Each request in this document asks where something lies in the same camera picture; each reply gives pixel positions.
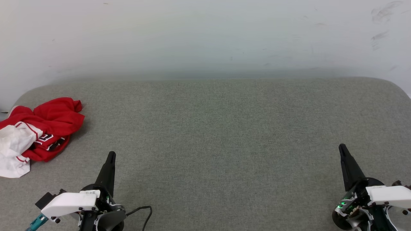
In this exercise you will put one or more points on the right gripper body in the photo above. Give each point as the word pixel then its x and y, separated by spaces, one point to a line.
pixel 358 199

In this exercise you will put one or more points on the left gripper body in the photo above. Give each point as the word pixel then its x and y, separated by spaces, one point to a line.
pixel 107 202

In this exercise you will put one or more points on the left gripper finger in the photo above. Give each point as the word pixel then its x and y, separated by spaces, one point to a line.
pixel 107 173

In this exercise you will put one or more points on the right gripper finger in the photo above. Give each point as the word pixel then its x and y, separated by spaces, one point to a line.
pixel 350 170

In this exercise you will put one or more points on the red and white jersey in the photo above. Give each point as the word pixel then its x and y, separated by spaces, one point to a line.
pixel 54 118

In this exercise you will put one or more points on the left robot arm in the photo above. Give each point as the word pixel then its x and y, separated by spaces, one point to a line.
pixel 110 222

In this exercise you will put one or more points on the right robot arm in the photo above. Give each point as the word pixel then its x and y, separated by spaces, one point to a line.
pixel 356 223

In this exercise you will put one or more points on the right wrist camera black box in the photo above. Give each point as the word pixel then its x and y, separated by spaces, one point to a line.
pixel 398 183

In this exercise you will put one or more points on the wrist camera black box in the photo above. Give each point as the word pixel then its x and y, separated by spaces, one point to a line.
pixel 46 199
pixel 398 183

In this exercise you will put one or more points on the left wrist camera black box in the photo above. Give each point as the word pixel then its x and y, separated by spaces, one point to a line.
pixel 46 199

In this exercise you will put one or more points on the teal left camera connector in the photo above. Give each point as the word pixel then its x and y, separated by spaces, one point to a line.
pixel 38 222

